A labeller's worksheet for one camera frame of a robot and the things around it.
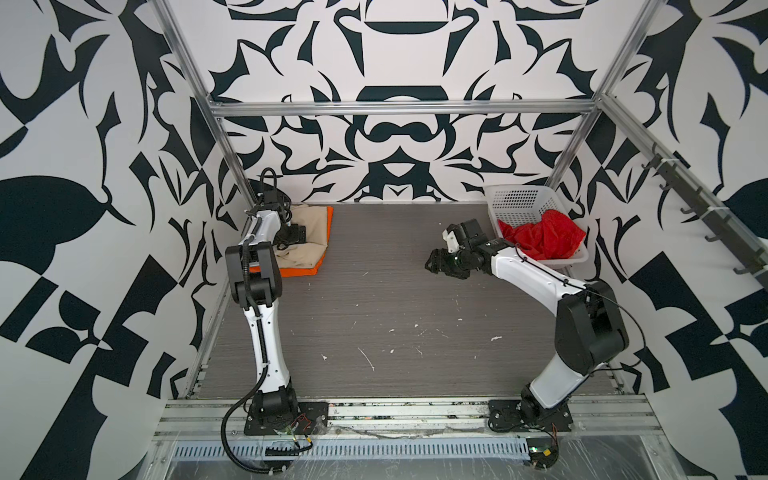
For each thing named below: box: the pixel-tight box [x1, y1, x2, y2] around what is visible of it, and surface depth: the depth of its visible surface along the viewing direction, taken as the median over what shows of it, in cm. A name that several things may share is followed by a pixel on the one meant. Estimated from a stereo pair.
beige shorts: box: [276, 204, 328, 269], surface depth 105 cm
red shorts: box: [498, 210, 587, 261], surface depth 101 cm
